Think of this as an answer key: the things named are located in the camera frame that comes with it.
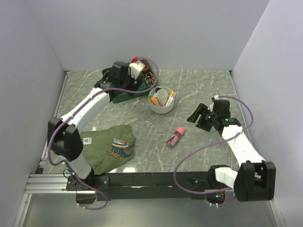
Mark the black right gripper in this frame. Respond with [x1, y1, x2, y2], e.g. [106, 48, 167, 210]
[187, 103, 218, 132]

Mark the white pen brown cap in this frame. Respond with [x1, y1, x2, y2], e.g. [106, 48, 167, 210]
[165, 96, 172, 107]

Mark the pink capped pencil tube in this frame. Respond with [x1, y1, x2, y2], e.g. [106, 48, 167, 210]
[166, 127, 185, 148]

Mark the white marker blue cap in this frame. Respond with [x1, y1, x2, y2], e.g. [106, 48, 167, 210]
[153, 87, 160, 97]

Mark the black marker orange cap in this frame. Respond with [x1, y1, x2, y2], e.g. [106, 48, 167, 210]
[150, 97, 158, 105]

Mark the white round pen holder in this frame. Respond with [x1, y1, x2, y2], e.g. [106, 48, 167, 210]
[148, 86, 177, 114]

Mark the white pen light blue cap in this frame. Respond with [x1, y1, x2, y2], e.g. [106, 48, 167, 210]
[169, 93, 177, 105]

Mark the white pen yellow cap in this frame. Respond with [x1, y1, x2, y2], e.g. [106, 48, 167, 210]
[166, 92, 175, 106]

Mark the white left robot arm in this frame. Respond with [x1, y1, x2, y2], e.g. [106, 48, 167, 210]
[47, 60, 145, 190]

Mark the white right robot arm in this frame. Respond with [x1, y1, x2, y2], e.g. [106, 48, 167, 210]
[187, 99, 276, 201]

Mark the orange black rolled sock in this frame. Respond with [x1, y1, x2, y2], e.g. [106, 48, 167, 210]
[142, 61, 150, 74]

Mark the green divided organizer tray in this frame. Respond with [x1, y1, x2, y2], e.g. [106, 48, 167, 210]
[96, 58, 157, 104]

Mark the pink patterned rolled sock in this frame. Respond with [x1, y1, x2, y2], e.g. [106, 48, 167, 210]
[144, 72, 156, 86]

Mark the black front base bar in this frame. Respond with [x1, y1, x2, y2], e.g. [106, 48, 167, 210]
[65, 172, 237, 201]

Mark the green folded t-shirt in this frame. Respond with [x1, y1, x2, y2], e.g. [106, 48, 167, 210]
[80, 124, 136, 175]

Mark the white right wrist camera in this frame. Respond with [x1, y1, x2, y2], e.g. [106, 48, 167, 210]
[208, 95, 219, 112]

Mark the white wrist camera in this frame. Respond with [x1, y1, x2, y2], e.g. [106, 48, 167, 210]
[128, 57, 145, 80]
[208, 95, 219, 112]

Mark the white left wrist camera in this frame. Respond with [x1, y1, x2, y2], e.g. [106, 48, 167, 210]
[128, 57, 145, 80]

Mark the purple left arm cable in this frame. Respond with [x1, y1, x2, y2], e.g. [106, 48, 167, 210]
[47, 56, 159, 210]

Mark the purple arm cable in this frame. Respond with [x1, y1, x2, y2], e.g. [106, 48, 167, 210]
[173, 95, 254, 207]
[47, 56, 159, 210]

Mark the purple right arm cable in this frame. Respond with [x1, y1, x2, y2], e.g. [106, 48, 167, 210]
[173, 95, 254, 207]

